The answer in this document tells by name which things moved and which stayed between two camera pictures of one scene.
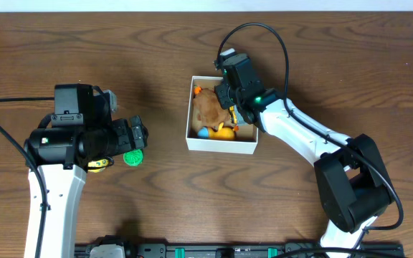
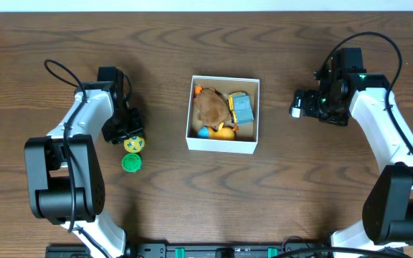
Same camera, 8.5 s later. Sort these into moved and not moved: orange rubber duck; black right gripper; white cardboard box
Moved: black right gripper
Not moved: white cardboard box; orange rubber duck
